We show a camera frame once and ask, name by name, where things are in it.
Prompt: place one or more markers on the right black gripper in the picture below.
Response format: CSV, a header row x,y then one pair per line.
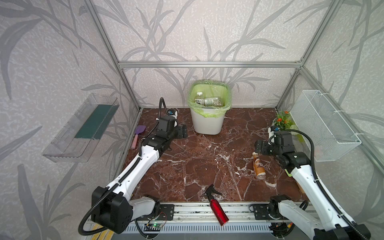
x,y
261,147

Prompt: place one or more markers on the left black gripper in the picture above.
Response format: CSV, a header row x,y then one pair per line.
x,y
182,131

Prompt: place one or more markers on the clear square bottle white cap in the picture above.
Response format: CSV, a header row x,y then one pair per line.
x,y
213,102

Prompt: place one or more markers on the white label bottle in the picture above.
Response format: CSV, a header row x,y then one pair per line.
x,y
199,98

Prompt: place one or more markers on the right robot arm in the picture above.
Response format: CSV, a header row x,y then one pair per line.
x,y
332,223

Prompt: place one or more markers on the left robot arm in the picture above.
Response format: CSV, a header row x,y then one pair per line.
x,y
112,207

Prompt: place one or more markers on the brown bottle near right arm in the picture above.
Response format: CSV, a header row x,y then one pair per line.
x,y
258,168

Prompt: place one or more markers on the white waste bin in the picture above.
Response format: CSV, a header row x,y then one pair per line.
x,y
207,126

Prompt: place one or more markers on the green bin liner bag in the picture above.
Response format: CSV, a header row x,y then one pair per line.
x,y
210,89

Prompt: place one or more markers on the potted plant in white pot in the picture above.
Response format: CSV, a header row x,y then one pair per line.
x,y
283,122

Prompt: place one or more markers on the purple pink silicone spatula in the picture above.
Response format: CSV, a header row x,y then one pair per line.
x,y
139,129

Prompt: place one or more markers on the right wiring bundle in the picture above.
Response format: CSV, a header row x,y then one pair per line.
x,y
280,229

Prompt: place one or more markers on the red spray bottle black trigger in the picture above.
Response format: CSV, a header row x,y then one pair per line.
x,y
215,205

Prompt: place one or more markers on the green circuit board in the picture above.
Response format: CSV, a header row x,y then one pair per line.
x,y
154,227

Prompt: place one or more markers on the yellow work glove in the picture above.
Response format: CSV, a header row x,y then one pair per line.
x,y
105,235

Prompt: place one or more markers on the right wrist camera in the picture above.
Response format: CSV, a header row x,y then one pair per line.
x,y
271,132

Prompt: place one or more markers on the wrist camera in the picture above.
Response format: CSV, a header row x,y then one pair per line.
x,y
173,113
271,132

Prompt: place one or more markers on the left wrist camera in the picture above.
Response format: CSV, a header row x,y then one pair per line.
x,y
173,113

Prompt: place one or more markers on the white wire mesh basket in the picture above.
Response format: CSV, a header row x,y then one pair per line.
x,y
315,116

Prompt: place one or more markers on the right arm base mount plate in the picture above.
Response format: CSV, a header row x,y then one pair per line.
x,y
261,212

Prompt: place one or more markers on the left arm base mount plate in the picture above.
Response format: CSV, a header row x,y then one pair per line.
x,y
164,212

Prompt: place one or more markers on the clear acrylic wall shelf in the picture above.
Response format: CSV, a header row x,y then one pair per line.
x,y
78,139

